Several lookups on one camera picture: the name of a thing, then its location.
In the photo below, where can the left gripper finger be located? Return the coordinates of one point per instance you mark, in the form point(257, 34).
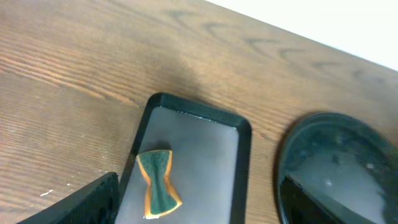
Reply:
point(97, 202)

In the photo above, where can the yellow green scrub sponge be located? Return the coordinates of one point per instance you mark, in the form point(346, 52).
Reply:
point(161, 197)

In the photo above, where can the black rectangular tray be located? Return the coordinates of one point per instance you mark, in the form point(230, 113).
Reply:
point(210, 163)

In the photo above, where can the black round serving tray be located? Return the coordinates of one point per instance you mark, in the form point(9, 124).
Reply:
point(333, 168)

